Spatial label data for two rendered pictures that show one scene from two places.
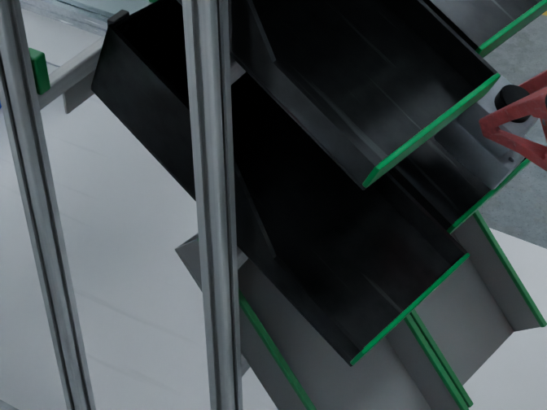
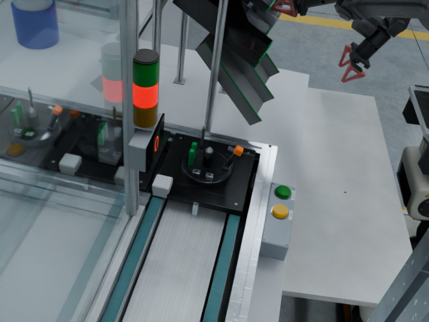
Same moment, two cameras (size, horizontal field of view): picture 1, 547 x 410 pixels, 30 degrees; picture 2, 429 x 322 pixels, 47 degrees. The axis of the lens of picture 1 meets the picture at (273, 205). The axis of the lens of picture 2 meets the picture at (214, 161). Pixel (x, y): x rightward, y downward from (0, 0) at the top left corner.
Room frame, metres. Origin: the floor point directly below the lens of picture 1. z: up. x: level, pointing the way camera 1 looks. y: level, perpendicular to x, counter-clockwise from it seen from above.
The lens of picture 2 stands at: (-0.54, 0.51, 1.92)
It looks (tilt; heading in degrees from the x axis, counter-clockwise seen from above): 44 degrees down; 334
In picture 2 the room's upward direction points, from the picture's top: 9 degrees clockwise
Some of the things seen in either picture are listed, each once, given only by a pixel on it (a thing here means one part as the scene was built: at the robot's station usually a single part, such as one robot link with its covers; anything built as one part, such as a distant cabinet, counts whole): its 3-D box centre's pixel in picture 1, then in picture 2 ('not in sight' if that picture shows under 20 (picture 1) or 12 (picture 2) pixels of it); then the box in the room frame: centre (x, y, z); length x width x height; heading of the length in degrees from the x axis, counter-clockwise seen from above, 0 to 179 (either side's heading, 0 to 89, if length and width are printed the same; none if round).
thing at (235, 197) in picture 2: not in sight; (206, 171); (0.33, 0.11, 0.96); 0.24 x 0.24 x 0.02; 58
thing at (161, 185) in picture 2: not in sight; (162, 186); (0.30, 0.24, 0.97); 0.05 x 0.05 x 0.04; 58
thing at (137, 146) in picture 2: not in sight; (145, 107); (0.23, 0.31, 1.29); 0.12 x 0.05 x 0.25; 148
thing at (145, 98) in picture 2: not in sight; (145, 91); (0.23, 0.31, 1.33); 0.05 x 0.05 x 0.05
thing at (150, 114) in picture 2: not in sight; (145, 110); (0.23, 0.31, 1.28); 0.05 x 0.05 x 0.05
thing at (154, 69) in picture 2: not in sight; (145, 69); (0.23, 0.31, 1.38); 0.05 x 0.05 x 0.05
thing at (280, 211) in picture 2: not in sight; (279, 211); (0.14, -0.03, 0.96); 0.04 x 0.04 x 0.02
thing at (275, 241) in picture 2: not in sight; (277, 219); (0.14, -0.03, 0.93); 0.21 x 0.07 x 0.06; 148
